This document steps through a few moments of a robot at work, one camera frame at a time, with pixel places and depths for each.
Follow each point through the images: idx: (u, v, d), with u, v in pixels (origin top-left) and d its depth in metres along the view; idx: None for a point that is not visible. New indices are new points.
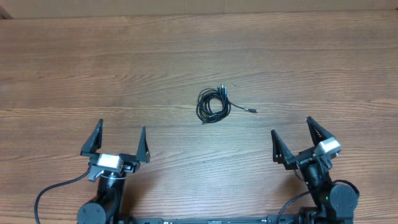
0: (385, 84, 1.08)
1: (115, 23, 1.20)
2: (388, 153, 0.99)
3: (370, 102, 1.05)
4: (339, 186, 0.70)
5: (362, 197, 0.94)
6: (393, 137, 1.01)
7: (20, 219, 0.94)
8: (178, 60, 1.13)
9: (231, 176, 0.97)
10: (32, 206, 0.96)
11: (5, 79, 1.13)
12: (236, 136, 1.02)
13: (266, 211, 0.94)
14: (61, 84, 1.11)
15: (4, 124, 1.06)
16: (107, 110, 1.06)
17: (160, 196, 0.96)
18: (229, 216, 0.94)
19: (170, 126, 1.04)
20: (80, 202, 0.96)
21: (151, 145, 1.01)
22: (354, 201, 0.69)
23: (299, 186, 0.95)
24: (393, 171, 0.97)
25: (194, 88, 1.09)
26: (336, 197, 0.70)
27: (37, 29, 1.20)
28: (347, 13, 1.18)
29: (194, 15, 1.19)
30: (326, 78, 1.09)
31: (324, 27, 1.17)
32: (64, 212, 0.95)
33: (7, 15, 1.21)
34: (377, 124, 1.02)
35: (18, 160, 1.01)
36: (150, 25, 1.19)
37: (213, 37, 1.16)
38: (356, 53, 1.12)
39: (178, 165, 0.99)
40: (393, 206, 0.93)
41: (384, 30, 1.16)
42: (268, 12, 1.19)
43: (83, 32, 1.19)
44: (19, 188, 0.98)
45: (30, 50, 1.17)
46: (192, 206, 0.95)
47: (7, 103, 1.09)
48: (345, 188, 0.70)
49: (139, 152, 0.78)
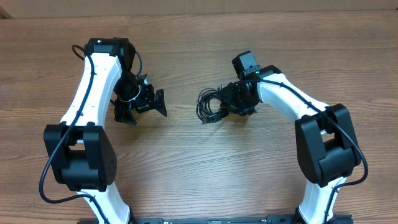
0: (385, 83, 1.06)
1: (116, 22, 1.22)
2: (388, 153, 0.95)
3: (370, 102, 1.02)
4: (243, 60, 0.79)
5: (362, 196, 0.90)
6: (393, 137, 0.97)
7: (19, 219, 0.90)
8: (178, 60, 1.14)
9: (231, 176, 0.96)
10: (32, 206, 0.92)
11: (4, 79, 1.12)
12: (235, 136, 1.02)
13: (266, 211, 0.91)
14: (61, 83, 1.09)
15: (4, 124, 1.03)
16: (111, 103, 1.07)
17: (160, 196, 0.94)
18: (229, 216, 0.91)
19: (170, 126, 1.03)
20: (80, 202, 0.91)
21: (152, 145, 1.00)
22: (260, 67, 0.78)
23: (298, 186, 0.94)
24: (393, 171, 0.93)
25: (194, 87, 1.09)
26: (247, 60, 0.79)
27: (38, 29, 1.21)
28: (346, 14, 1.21)
29: (194, 15, 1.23)
30: (326, 78, 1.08)
31: (324, 27, 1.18)
32: (64, 212, 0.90)
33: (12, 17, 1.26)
34: (377, 124, 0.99)
35: (18, 160, 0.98)
36: (151, 25, 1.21)
37: (213, 37, 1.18)
38: (356, 53, 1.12)
39: (178, 165, 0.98)
40: (393, 206, 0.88)
41: (383, 30, 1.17)
42: (268, 12, 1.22)
43: (84, 32, 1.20)
44: (20, 188, 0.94)
45: (30, 50, 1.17)
46: (192, 206, 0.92)
47: (6, 103, 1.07)
48: (236, 60, 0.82)
49: (120, 93, 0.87)
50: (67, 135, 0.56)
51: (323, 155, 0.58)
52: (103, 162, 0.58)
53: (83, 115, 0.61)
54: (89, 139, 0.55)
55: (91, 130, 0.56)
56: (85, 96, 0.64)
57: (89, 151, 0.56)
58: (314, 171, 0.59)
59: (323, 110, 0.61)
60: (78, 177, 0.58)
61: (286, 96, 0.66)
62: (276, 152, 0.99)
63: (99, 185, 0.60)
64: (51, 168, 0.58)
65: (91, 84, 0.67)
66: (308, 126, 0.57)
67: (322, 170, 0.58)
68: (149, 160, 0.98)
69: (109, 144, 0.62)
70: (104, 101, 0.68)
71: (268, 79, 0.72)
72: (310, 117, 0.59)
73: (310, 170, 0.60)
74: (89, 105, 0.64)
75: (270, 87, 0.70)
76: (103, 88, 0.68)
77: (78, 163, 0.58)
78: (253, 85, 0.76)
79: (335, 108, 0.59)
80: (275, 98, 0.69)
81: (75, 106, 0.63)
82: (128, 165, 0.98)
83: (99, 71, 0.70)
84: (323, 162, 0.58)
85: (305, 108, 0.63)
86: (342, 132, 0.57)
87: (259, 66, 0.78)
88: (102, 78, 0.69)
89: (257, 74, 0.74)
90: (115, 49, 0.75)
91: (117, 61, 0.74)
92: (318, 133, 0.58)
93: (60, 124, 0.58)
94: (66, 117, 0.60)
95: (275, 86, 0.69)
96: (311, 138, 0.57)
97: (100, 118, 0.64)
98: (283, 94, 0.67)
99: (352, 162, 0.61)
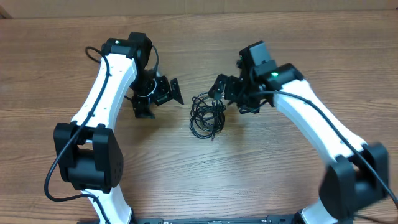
0: (385, 83, 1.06)
1: (116, 22, 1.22)
2: (388, 153, 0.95)
3: (370, 102, 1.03)
4: (253, 50, 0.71)
5: None
6: (393, 137, 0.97)
7: (19, 220, 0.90)
8: (178, 60, 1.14)
9: (231, 176, 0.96)
10: (31, 206, 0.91)
11: (4, 79, 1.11)
12: (236, 137, 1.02)
13: (267, 211, 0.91)
14: (61, 83, 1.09)
15: (4, 124, 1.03)
16: None
17: (161, 196, 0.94)
18: (229, 216, 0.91)
19: (171, 126, 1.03)
20: (80, 202, 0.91)
21: (152, 145, 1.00)
22: (273, 63, 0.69)
23: (298, 186, 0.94)
24: (393, 171, 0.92)
25: (195, 87, 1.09)
26: (256, 52, 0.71)
27: (38, 29, 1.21)
28: (346, 14, 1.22)
29: (194, 15, 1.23)
30: (326, 78, 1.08)
31: (323, 26, 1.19)
32: (64, 212, 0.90)
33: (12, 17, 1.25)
34: (377, 124, 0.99)
35: (18, 160, 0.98)
36: (151, 25, 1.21)
37: (213, 37, 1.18)
38: (356, 53, 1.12)
39: (179, 165, 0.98)
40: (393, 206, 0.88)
41: (382, 30, 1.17)
42: (268, 12, 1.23)
43: (83, 32, 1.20)
44: (20, 188, 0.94)
45: (29, 50, 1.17)
46: (192, 206, 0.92)
47: (5, 103, 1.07)
48: (246, 48, 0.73)
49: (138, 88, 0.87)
50: (76, 134, 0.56)
51: (354, 200, 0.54)
52: (111, 164, 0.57)
53: (94, 116, 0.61)
54: (97, 142, 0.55)
55: (100, 133, 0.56)
56: (99, 96, 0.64)
57: (97, 152, 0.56)
58: (340, 211, 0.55)
59: (360, 149, 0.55)
60: (84, 178, 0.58)
61: (313, 119, 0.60)
62: (277, 152, 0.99)
63: (104, 187, 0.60)
64: (58, 165, 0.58)
65: (106, 85, 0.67)
66: (344, 170, 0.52)
67: (347, 208, 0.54)
68: (149, 160, 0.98)
69: (117, 147, 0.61)
70: (116, 104, 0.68)
71: (291, 91, 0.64)
72: (344, 157, 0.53)
73: (334, 208, 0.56)
74: (101, 106, 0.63)
75: (293, 102, 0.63)
76: (116, 91, 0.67)
77: (85, 164, 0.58)
78: (266, 87, 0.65)
79: (373, 148, 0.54)
80: (296, 114, 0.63)
81: (87, 106, 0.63)
82: (128, 165, 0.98)
83: (115, 73, 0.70)
84: (352, 206, 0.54)
85: (337, 142, 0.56)
86: (376, 174, 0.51)
87: (272, 61, 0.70)
88: (117, 79, 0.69)
89: (272, 79, 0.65)
90: (133, 51, 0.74)
91: (133, 64, 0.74)
92: (353, 178, 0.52)
93: (71, 124, 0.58)
94: (77, 117, 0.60)
95: (300, 102, 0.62)
96: (346, 184, 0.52)
97: (111, 119, 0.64)
98: (308, 114, 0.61)
99: (377, 195, 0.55)
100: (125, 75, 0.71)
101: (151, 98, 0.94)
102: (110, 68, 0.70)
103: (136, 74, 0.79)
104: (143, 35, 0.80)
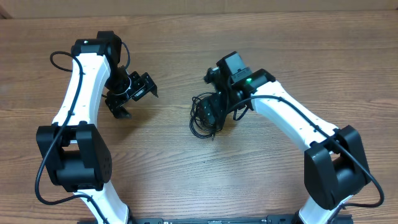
0: (385, 84, 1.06)
1: (117, 22, 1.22)
2: (388, 153, 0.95)
3: (370, 102, 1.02)
4: (228, 62, 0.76)
5: (361, 196, 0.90)
6: (393, 137, 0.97)
7: (19, 219, 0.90)
8: (178, 60, 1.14)
9: (231, 176, 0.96)
10: (31, 206, 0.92)
11: (4, 79, 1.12)
12: (236, 137, 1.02)
13: (266, 211, 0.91)
14: (61, 83, 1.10)
15: (4, 124, 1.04)
16: None
17: (161, 196, 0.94)
18: (229, 216, 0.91)
19: (170, 126, 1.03)
20: (80, 201, 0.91)
21: (152, 145, 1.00)
22: (248, 71, 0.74)
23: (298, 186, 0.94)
24: (393, 171, 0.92)
25: (194, 87, 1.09)
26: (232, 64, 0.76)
27: (38, 29, 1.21)
28: (346, 14, 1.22)
29: (194, 15, 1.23)
30: (326, 78, 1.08)
31: (323, 26, 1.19)
32: (64, 212, 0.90)
33: (12, 17, 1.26)
34: (377, 124, 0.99)
35: (18, 160, 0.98)
36: (151, 25, 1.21)
37: (213, 37, 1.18)
38: (356, 53, 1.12)
39: (178, 165, 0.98)
40: (393, 206, 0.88)
41: (383, 30, 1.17)
42: (268, 12, 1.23)
43: (83, 32, 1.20)
44: (20, 188, 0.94)
45: (29, 50, 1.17)
46: (192, 206, 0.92)
47: (6, 103, 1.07)
48: (222, 60, 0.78)
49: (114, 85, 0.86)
50: (60, 134, 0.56)
51: (335, 184, 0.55)
52: (98, 160, 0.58)
53: (74, 114, 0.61)
54: (81, 139, 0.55)
55: (82, 129, 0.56)
56: (76, 96, 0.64)
57: (84, 150, 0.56)
58: (325, 198, 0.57)
59: (332, 134, 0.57)
60: (74, 177, 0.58)
61: (286, 114, 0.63)
62: (276, 152, 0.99)
63: (96, 184, 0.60)
64: (46, 169, 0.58)
65: (81, 84, 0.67)
66: (319, 156, 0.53)
67: (333, 195, 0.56)
68: (149, 160, 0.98)
69: (103, 143, 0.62)
70: (94, 101, 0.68)
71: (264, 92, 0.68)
72: (319, 144, 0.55)
73: (320, 197, 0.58)
74: (79, 104, 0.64)
75: (267, 102, 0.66)
76: (93, 88, 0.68)
77: (73, 163, 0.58)
78: (244, 93, 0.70)
79: (345, 132, 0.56)
80: (272, 112, 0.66)
81: (66, 106, 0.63)
82: (128, 165, 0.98)
83: (88, 71, 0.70)
84: (334, 191, 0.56)
85: (310, 130, 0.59)
86: (352, 159, 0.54)
87: (247, 69, 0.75)
88: (92, 77, 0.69)
89: (247, 83, 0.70)
90: (103, 48, 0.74)
91: (105, 61, 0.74)
92: (329, 162, 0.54)
93: (51, 126, 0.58)
94: (57, 118, 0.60)
95: (273, 100, 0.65)
96: (324, 169, 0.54)
97: (91, 117, 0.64)
98: (282, 110, 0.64)
99: (355, 175, 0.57)
100: (99, 73, 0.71)
101: (129, 94, 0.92)
102: (83, 68, 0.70)
103: (111, 71, 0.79)
104: (111, 34, 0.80)
